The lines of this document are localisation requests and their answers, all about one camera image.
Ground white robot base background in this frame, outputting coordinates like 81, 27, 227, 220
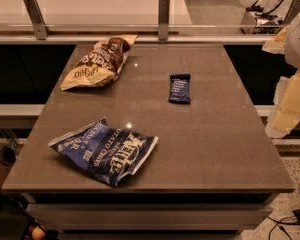
240, 0, 287, 35

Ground metal railing bracket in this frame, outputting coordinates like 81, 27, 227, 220
23, 0, 49, 40
283, 0, 300, 25
158, 0, 170, 41

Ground blue potato chip bag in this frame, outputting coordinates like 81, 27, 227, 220
48, 118, 158, 187

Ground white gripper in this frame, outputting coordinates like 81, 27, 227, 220
262, 13, 300, 139

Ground black cables on floor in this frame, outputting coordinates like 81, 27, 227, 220
267, 178, 300, 240

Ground left metal railing bracket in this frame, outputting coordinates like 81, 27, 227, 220
23, 0, 49, 40

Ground middle metal railing bracket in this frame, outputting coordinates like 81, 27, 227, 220
158, 0, 170, 41

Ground yellow brown chip bag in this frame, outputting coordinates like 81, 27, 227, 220
60, 35, 137, 90

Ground orange ball bottom left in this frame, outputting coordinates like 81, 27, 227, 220
31, 226, 46, 240

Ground right metal railing bracket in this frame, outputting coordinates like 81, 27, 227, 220
283, 0, 300, 25

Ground dark blue snack bar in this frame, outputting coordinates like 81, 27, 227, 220
168, 73, 191, 104

